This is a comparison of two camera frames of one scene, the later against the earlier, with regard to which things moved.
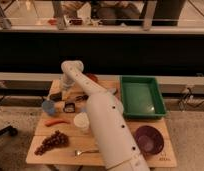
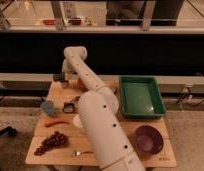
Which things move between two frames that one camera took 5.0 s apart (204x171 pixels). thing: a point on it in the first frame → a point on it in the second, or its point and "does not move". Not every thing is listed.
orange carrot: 49,122 does not move
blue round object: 48,107 does not move
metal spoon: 79,152 does not move
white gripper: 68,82 → 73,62
